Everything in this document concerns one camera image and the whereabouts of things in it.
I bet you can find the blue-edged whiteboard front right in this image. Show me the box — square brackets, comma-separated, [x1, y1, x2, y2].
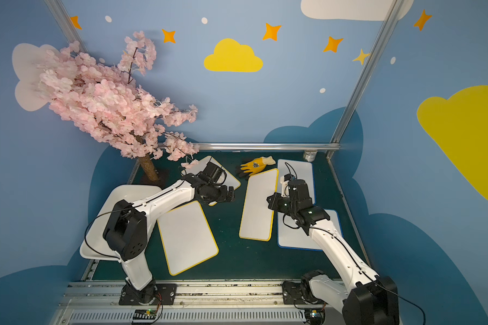
[277, 213, 321, 251]

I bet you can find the right green circuit board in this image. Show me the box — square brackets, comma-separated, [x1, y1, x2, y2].
[304, 309, 326, 325]

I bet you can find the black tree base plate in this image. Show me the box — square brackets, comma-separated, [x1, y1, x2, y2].
[140, 169, 170, 188]

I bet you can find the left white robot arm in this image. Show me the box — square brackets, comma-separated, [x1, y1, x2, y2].
[80, 162, 235, 306]

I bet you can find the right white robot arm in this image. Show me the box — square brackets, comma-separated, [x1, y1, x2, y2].
[267, 174, 403, 324]

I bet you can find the right aluminium frame post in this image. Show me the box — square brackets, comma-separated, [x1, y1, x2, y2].
[326, 0, 405, 163]

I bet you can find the left aluminium frame post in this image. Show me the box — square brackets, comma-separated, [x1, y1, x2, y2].
[44, 0, 88, 52]

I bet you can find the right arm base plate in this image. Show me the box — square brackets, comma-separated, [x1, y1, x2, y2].
[281, 281, 324, 305]

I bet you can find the pink cherry blossom tree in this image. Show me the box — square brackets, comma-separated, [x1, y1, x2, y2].
[39, 31, 199, 181]

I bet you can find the aluminium frame post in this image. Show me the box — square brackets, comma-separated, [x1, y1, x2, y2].
[44, 0, 88, 52]
[326, 0, 405, 163]

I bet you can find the green circuit board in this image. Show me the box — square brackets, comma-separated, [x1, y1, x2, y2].
[131, 309, 158, 324]
[304, 309, 326, 325]

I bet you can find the aluminium front rail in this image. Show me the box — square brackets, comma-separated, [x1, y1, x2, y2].
[51, 280, 344, 324]

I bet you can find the blue-edged whiteboard back right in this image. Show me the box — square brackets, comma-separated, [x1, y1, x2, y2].
[277, 159, 316, 203]

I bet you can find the left green circuit board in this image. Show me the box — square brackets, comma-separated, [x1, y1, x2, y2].
[131, 309, 158, 324]

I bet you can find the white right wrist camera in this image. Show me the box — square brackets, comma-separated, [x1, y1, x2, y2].
[280, 173, 292, 197]

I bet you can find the yellow black work glove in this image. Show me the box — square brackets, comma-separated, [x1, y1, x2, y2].
[236, 156, 276, 179]

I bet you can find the yellow-edged whiteboard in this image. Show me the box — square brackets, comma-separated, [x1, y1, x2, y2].
[239, 168, 279, 242]
[181, 156, 241, 206]
[157, 201, 219, 276]

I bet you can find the white plastic storage box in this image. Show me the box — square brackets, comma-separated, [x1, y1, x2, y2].
[80, 185, 161, 261]

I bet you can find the horizontal aluminium back bar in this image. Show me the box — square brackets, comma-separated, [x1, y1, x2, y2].
[157, 141, 341, 152]

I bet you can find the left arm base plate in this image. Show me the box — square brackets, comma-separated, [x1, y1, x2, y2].
[119, 282, 177, 306]

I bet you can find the blue-edged whiteboard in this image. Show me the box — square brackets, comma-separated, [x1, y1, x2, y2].
[277, 159, 316, 203]
[277, 213, 321, 251]

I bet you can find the yellow-edged whiteboard back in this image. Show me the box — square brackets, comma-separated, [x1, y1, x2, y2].
[181, 156, 241, 206]

